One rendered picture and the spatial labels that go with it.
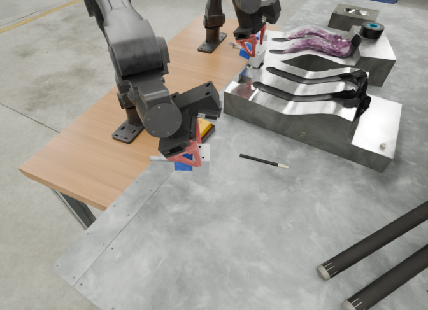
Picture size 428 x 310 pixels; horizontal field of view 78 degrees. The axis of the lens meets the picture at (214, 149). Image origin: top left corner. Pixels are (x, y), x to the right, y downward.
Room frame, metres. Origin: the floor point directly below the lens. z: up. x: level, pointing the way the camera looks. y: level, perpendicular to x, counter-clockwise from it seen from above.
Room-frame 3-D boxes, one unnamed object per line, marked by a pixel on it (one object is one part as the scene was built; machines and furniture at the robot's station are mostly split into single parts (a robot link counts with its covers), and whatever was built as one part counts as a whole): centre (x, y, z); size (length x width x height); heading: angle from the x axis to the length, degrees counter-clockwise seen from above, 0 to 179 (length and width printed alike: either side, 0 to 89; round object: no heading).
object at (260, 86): (0.69, -0.30, 0.92); 0.35 x 0.16 x 0.09; 60
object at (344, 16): (1.38, -0.70, 0.84); 0.20 x 0.15 x 0.07; 60
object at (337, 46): (1.02, -0.42, 0.90); 0.26 x 0.18 x 0.08; 77
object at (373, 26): (1.04, -0.62, 0.93); 0.08 x 0.08 x 0.04
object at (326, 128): (0.68, -0.31, 0.87); 0.50 x 0.26 x 0.14; 60
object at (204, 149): (0.38, 0.08, 0.93); 0.13 x 0.05 x 0.05; 90
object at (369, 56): (1.03, -0.42, 0.86); 0.50 x 0.26 x 0.11; 77
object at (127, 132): (0.65, 0.25, 0.84); 0.20 x 0.07 x 0.08; 156
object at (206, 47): (1.20, 0.00, 0.84); 0.20 x 0.07 x 0.08; 156
